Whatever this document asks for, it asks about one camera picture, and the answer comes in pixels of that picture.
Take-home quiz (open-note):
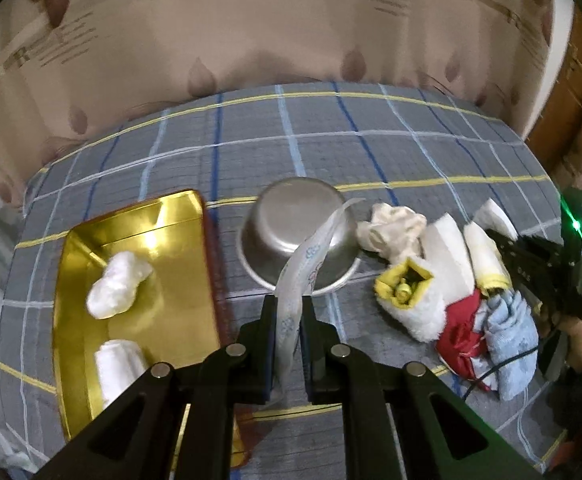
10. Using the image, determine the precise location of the white towel with yellow stripes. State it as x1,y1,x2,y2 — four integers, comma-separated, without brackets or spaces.
463,222,512,296

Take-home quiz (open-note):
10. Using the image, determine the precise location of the light blue fluffy towel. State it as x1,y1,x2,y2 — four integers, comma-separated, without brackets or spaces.
482,289,539,401

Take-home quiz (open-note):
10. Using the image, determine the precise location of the white foam sponge block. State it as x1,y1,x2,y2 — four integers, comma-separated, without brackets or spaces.
420,214,475,306

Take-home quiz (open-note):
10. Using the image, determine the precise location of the white patterned ribbon strip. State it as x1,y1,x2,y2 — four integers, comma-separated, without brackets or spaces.
270,197,363,402

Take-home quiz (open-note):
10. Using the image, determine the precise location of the yellow white fluffy sock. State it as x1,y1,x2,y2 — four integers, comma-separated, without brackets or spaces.
373,257,446,342

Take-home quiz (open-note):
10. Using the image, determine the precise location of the red white cloth bag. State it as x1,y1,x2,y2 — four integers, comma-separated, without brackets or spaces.
435,289,490,382

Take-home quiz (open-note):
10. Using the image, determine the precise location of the operator hand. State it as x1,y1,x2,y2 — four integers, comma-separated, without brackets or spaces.
536,304,582,373

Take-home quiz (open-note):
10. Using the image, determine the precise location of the white foam piece behind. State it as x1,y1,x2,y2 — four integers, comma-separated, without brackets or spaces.
473,198,519,242

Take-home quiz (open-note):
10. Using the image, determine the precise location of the white rolled cloth in tray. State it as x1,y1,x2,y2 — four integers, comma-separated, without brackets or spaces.
95,339,148,408

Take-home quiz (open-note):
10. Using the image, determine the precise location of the gold metal tray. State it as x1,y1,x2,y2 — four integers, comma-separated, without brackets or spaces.
51,187,252,469

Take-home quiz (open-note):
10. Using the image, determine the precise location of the cream crumpled cloth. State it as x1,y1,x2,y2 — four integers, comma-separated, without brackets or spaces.
356,203,428,264

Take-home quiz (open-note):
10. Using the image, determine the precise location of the white fluffy cotton wad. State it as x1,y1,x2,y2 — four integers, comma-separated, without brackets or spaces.
86,252,153,320

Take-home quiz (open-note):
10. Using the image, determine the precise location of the steel bowl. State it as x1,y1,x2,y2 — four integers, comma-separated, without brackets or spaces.
237,177,361,296

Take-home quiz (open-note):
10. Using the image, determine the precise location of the grey plaid bed sheet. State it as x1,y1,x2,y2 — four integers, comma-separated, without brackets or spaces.
0,82,561,471

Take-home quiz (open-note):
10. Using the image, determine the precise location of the brown wooden door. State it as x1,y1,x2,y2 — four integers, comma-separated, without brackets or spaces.
526,9,582,189

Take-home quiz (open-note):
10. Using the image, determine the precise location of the beige leaf print curtain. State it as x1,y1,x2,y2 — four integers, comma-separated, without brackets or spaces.
0,0,572,205

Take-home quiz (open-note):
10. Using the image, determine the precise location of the black cable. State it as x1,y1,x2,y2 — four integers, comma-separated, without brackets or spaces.
460,340,547,403

